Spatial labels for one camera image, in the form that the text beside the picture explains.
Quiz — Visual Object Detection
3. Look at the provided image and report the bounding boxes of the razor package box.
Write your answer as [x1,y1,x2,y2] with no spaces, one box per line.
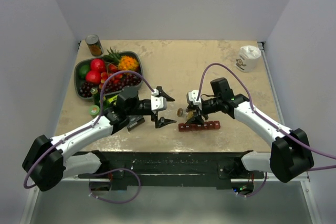
[104,94,146,131]

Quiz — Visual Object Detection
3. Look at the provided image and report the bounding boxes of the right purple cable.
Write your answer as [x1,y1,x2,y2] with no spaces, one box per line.
[198,62,336,198]

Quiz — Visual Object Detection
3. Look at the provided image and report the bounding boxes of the dark grape bunch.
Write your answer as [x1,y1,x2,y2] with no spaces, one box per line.
[79,73,142,98]

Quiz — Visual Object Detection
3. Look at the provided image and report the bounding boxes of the strawberries pile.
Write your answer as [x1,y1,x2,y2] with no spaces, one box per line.
[99,63,123,89]

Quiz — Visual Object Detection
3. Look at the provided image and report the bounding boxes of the white paper cup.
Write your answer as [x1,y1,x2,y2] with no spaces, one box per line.
[234,45,261,72]

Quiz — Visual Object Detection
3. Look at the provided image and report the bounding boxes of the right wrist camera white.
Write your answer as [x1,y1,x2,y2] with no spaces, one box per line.
[186,90,202,106]

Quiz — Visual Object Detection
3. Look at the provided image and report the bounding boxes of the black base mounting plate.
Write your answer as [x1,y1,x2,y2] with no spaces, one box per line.
[79,151,264,190]

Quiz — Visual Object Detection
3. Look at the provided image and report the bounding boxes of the orange spiky fruit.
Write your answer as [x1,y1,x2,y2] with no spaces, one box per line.
[118,56,139,71]

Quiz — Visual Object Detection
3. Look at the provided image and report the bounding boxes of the green glass bottle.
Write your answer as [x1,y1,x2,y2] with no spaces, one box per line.
[90,87,110,110]

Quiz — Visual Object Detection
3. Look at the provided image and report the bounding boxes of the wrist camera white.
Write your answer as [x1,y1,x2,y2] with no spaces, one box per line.
[151,89,167,112]
[186,90,202,106]

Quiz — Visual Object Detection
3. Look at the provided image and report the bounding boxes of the red apple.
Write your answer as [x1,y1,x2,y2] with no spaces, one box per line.
[90,59,106,72]
[85,70,101,84]

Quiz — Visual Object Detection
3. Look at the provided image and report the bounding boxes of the red weekly pill organizer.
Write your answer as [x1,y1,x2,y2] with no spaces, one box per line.
[178,121,221,132]

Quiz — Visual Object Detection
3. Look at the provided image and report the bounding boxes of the green cap bottle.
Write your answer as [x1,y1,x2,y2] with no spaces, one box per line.
[89,105,100,118]

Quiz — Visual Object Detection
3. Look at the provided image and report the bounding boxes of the tin can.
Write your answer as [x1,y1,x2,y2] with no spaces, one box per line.
[85,35,103,57]

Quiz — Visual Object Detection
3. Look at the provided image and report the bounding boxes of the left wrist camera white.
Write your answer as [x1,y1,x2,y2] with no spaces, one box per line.
[151,89,167,112]

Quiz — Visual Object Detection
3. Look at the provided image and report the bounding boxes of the grey fruit tray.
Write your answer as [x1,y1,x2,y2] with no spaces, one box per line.
[74,49,143,101]

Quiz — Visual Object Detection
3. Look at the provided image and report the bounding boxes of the green lime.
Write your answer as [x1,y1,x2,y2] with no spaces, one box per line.
[78,65,91,79]

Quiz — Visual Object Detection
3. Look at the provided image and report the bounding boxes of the red apple upper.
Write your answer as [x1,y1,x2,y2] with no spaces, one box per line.
[90,59,106,72]

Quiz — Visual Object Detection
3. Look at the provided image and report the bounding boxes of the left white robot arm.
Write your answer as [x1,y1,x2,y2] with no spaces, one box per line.
[22,86,174,191]

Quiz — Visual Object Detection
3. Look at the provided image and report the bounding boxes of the red apple lower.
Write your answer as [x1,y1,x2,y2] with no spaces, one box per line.
[85,70,101,84]

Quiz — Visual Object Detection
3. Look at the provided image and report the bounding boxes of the small pill bottle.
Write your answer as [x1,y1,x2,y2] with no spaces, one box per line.
[177,108,196,120]

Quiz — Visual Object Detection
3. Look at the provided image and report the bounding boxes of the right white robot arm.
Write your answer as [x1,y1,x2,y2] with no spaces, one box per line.
[186,78,314,183]

